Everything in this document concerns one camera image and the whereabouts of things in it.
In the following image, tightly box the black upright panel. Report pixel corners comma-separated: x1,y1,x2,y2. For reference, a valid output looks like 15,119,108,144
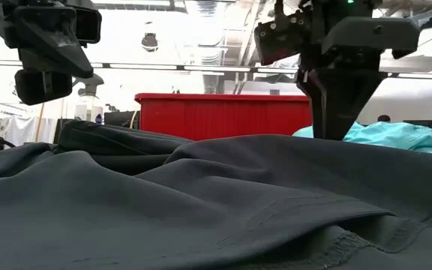
52,118,67,144

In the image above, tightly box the black monitor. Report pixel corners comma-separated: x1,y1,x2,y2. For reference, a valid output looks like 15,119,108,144
403,119,432,132
103,111,141,128

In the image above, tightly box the black ceiling dome camera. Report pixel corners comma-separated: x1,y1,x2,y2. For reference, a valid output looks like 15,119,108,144
141,32,160,53

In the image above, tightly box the yellow hanging cord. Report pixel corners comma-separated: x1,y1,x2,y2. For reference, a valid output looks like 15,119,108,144
34,103,47,143

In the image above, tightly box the black garment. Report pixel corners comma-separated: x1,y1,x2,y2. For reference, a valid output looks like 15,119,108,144
0,119,432,270

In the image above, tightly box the teal garment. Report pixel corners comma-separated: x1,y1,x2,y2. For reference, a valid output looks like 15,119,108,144
292,121,432,155

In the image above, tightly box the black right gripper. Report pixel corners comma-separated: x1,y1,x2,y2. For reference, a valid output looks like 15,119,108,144
297,16,422,142

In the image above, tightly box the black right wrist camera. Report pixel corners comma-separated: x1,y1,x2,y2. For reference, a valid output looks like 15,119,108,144
253,10,314,67

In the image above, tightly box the white hanging cloth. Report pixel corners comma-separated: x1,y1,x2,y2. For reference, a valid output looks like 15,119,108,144
0,114,58,146

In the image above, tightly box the clear spray bottle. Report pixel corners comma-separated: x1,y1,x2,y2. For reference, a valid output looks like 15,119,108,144
73,73,105,125

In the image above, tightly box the long ceiling light strip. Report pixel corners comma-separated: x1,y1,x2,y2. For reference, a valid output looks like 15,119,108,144
0,58,432,80

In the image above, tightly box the red plastic bin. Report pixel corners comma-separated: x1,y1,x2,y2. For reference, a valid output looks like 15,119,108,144
133,92,314,142

